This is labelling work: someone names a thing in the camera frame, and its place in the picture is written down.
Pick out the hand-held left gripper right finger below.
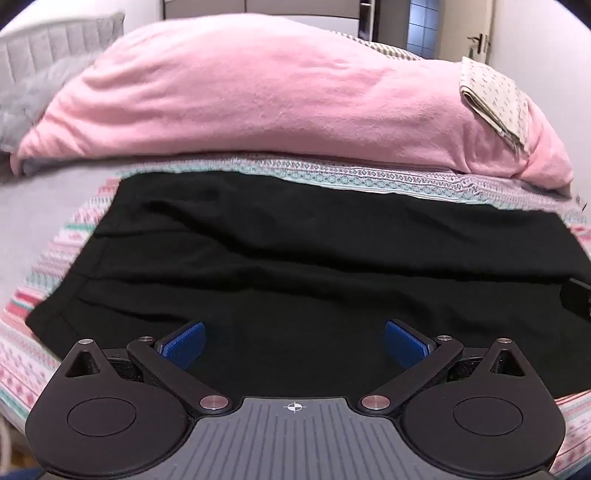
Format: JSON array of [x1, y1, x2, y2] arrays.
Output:
[[360, 319, 532, 414]]

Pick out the folded beige patterned cloth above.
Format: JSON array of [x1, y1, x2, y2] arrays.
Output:
[[458, 56, 532, 154]]

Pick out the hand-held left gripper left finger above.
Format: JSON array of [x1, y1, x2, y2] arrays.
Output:
[[60, 322, 232, 414]]

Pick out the grey bed sheet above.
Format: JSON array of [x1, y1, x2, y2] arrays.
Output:
[[0, 157, 122, 315]]

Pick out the cream door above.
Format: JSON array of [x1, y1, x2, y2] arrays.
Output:
[[434, 0, 496, 62]]

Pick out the grey quilt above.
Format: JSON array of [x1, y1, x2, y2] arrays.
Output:
[[0, 60, 86, 155]]

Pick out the printed knit-pattern blanket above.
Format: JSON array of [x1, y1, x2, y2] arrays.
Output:
[[0, 154, 591, 480]]

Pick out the grey wardrobe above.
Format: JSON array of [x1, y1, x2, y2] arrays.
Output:
[[164, 0, 383, 43]]

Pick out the pink fleece blanket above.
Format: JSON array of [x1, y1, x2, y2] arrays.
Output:
[[9, 13, 575, 190]]

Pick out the striped cloth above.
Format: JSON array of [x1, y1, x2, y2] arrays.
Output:
[[332, 34, 426, 62]]

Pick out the black pants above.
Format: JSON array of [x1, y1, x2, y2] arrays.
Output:
[[25, 171, 591, 402]]

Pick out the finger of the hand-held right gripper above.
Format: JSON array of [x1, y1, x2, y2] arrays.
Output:
[[560, 277, 591, 320]]

